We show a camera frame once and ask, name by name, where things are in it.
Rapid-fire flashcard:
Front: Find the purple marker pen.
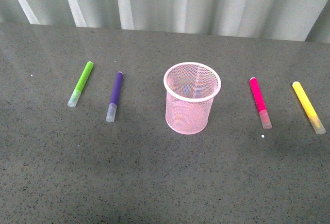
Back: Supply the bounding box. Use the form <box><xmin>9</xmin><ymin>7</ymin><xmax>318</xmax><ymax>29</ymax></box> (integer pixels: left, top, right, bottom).
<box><xmin>106</xmin><ymin>71</ymin><xmax>123</xmax><ymax>123</ymax></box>

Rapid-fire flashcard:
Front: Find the pink mesh pen cup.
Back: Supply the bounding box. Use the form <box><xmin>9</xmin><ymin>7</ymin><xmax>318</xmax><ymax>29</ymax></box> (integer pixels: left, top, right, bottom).
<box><xmin>163</xmin><ymin>62</ymin><xmax>222</xmax><ymax>135</ymax></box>

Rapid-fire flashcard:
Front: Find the green marker pen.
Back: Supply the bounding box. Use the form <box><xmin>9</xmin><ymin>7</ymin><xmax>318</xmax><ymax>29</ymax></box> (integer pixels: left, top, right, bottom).
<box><xmin>68</xmin><ymin>61</ymin><xmax>94</xmax><ymax>108</ymax></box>

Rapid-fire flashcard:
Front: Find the pink marker pen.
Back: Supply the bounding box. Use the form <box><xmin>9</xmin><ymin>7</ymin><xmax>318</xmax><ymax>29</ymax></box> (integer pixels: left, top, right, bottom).
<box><xmin>249</xmin><ymin>77</ymin><xmax>272</xmax><ymax>130</ymax></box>

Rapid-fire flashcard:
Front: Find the yellow marker pen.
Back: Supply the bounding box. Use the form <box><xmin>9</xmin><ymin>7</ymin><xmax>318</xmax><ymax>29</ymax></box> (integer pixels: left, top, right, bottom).
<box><xmin>292</xmin><ymin>81</ymin><xmax>326</xmax><ymax>135</ymax></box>

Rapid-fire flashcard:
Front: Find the white pleated curtain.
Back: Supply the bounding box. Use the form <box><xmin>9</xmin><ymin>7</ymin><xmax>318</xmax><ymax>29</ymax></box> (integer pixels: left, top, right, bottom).
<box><xmin>1</xmin><ymin>0</ymin><xmax>329</xmax><ymax>43</ymax></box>

